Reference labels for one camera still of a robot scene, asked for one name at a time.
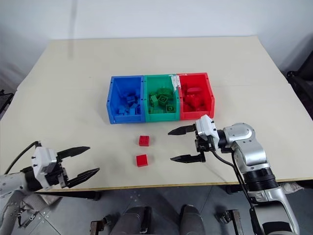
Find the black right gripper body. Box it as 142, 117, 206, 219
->
194, 131, 216, 155

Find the green plastic bin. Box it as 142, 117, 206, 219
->
143, 74, 181, 122

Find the white tape strip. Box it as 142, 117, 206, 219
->
170, 74, 180, 93

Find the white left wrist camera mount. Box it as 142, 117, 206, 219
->
31, 146, 60, 190

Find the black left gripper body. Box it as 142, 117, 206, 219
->
44, 158, 69, 189

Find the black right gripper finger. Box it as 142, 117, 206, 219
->
170, 152, 206, 164
167, 124, 198, 137

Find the blue plastic bin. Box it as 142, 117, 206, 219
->
107, 75, 145, 124

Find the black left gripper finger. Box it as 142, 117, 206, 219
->
56, 146, 91, 160
65, 167, 101, 188

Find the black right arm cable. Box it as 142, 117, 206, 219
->
210, 148, 263, 235

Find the black crate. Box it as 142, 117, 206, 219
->
0, 89, 14, 119

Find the green arch block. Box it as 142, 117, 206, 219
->
156, 86, 173, 96

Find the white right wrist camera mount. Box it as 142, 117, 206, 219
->
195, 115, 220, 150

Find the dark rounded shape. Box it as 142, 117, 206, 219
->
180, 204, 206, 235
119, 206, 153, 235

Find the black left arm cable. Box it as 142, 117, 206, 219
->
4, 140, 41, 175

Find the red studded block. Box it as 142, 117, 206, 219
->
184, 94, 203, 109

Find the black chair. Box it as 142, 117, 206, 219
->
285, 36, 313, 118

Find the black table crossbar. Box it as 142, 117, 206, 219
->
34, 190, 102, 201

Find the grey strap with buckle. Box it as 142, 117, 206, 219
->
14, 202, 40, 229

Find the beige patterned cloth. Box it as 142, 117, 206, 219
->
278, 182, 304, 194

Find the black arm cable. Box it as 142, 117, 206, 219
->
4, 140, 41, 175
210, 148, 263, 235

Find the red block with studs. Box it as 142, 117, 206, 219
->
138, 135, 151, 147

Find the red plastic bin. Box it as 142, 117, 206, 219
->
176, 72, 216, 121

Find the red rounded block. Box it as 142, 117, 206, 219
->
186, 86, 204, 95

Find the plain red block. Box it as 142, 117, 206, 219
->
135, 154, 149, 167

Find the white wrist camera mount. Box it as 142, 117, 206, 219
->
195, 115, 220, 150
31, 146, 60, 190

